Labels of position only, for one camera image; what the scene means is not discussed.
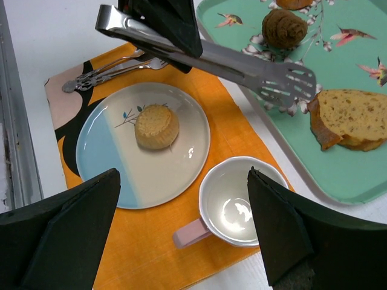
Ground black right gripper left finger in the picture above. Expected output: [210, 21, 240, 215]
[1, 169, 120, 289]

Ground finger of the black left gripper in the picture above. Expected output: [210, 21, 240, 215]
[137, 45, 192, 74]
[118, 0, 203, 57]

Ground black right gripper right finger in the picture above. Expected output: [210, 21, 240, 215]
[247, 169, 386, 289]

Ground round yellow muffin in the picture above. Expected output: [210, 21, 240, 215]
[135, 104, 180, 150]

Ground metal serving tongs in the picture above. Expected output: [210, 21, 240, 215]
[96, 4, 316, 108]

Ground orange glazed bread roll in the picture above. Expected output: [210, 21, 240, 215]
[276, 0, 313, 10]

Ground orange placemat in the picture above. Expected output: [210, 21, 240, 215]
[45, 44, 276, 289]

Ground pink and white mug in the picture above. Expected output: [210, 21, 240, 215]
[172, 156, 289, 248]

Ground silver fork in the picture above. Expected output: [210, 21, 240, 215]
[75, 58, 168, 91]

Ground silver spoon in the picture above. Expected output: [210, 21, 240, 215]
[62, 48, 145, 93]

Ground brown chocolate pastry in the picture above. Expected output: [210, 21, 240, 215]
[262, 9, 308, 49]

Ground white and blue plate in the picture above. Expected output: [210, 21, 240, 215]
[76, 83, 210, 209]

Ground green floral tray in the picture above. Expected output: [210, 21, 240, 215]
[197, 1, 386, 204]

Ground sliced loaf cake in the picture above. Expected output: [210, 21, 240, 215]
[307, 89, 386, 152]

